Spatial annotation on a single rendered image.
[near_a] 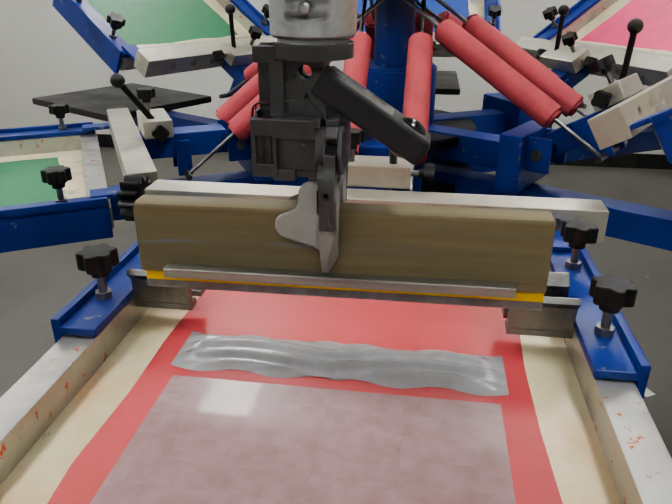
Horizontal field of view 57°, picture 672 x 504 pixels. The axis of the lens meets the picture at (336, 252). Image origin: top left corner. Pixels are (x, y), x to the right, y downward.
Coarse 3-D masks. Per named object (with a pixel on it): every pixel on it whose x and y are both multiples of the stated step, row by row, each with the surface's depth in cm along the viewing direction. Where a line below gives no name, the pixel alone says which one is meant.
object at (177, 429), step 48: (288, 336) 73; (336, 336) 73; (144, 384) 64; (192, 384) 64; (240, 384) 64; (288, 384) 64; (144, 432) 57; (192, 432) 57; (240, 432) 57; (288, 432) 57; (96, 480) 52; (144, 480) 52; (192, 480) 52; (240, 480) 52; (288, 480) 52
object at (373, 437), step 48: (384, 336) 73; (432, 336) 73; (480, 336) 73; (336, 384) 64; (528, 384) 64; (336, 432) 57; (384, 432) 57; (432, 432) 57; (480, 432) 57; (528, 432) 57; (336, 480) 52; (384, 480) 52; (432, 480) 52; (480, 480) 52; (528, 480) 52
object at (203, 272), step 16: (176, 272) 62; (192, 272) 62; (208, 272) 62; (224, 272) 61; (240, 272) 61; (256, 272) 61; (272, 272) 61; (288, 272) 61; (304, 272) 61; (320, 272) 61; (352, 288) 60; (368, 288) 60; (384, 288) 59; (400, 288) 59; (416, 288) 59; (432, 288) 59; (448, 288) 58; (464, 288) 58; (480, 288) 58; (496, 288) 58; (512, 288) 58
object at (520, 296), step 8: (152, 272) 65; (160, 272) 65; (184, 280) 65; (192, 280) 65; (200, 280) 65; (208, 280) 65; (216, 280) 64; (320, 288) 63; (328, 288) 63; (336, 288) 63; (344, 288) 63; (456, 296) 61; (464, 296) 61; (472, 296) 61; (480, 296) 61; (520, 296) 60; (528, 296) 60; (536, 296) 60
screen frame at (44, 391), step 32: (128, 320) 73; (64, 352) 63; (96, 352) 66; (576, 352) 66; (32, 384) 58; (64, 384) 60; (608, 384) 58; (0, 416) 54; (32, 416) 55; (608, 416) 54; (640, 416) 54; (0, 448) 51; (608, 448) 54; (640, 448) 51; (0, 480) 52; (640, 480) 47
